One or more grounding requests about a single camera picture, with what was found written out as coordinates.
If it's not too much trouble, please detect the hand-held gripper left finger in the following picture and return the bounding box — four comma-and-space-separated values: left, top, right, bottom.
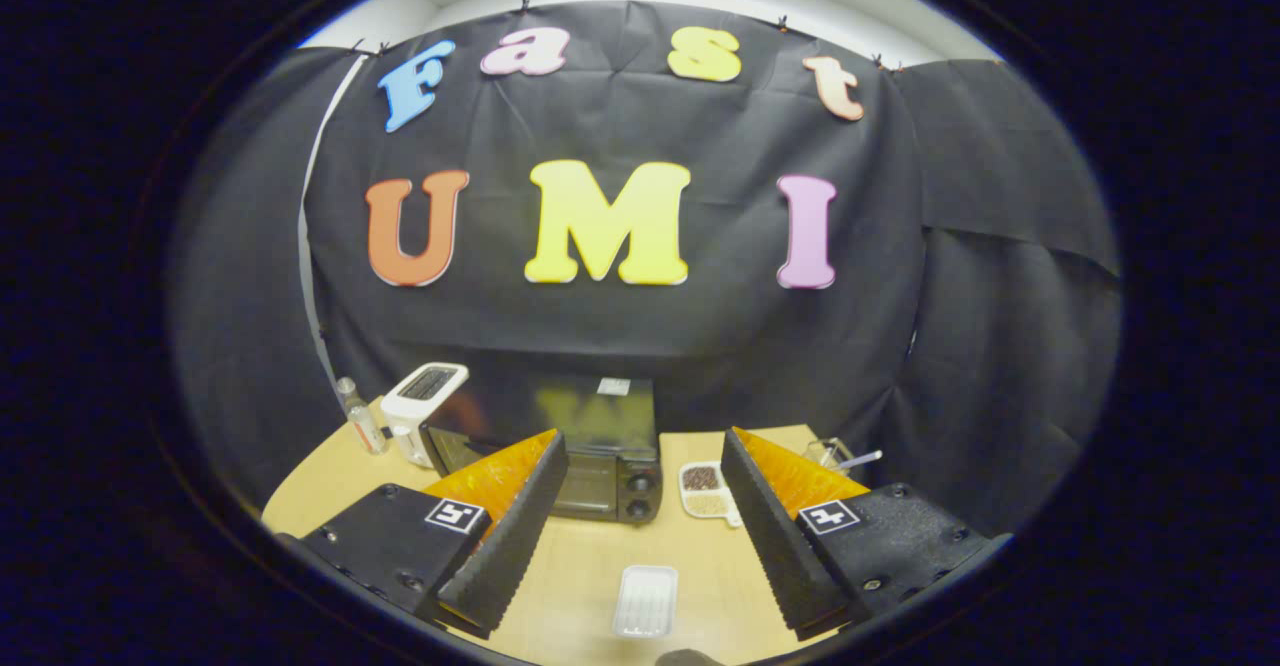
275, 429, 569, 642

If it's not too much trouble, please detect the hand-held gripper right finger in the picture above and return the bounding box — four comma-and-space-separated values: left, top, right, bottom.
720, 427, 1011, 642

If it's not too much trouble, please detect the black toaster oven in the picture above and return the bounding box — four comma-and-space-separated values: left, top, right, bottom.
420, 374, 663, 525

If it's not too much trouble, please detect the white bread toaster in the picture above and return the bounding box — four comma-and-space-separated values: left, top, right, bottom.
380, 362, 469, 469

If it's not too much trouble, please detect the white divided bean dish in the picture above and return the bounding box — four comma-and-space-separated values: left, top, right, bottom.
678, 460, 744, 529

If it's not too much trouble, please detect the white rectangular tray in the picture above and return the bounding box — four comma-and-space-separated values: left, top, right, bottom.
612, 564, 679, 640

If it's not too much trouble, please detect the clear glass bottle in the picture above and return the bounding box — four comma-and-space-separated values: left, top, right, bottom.
336, 377, 388, 456

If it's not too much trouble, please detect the metal wire utensil holder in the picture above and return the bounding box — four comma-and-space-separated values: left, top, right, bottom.
800, 436, 856, 472

